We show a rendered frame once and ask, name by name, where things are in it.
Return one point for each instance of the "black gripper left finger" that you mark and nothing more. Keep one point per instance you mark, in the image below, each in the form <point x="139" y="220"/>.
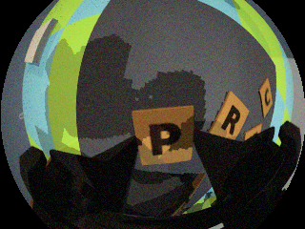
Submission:
<point x="109" y="173"/>

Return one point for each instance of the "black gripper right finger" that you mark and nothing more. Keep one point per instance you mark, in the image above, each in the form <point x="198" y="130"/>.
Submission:
<point x="227" y="160"/>

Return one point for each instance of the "brown letter tile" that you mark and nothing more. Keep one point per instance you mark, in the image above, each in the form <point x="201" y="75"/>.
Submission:
<point x="164" y="135"/>
<point x="265" y="97"/>
<point x="255" y="130"/>
<point x="231" y="117"/>

